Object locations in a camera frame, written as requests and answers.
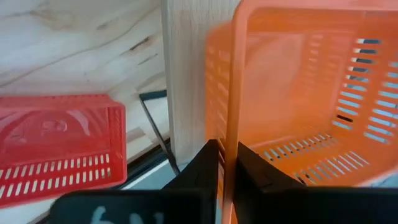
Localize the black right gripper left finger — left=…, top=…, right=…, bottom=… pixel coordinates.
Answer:
left=162, top=139, right=220, bottom=191

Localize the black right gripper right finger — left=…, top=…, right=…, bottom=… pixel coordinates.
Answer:
left=233, top=141, right=307, bottom=194

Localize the orange plastic basket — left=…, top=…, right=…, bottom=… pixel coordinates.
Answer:
left=205, top=0, right=398, bottom=224

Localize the red plastic basket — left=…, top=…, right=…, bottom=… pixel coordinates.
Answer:
left=0, top=94, right=128, bottom=208

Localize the black aluminium table frame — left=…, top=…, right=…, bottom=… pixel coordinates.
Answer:
left=111, top=141, right=172, bottom=190

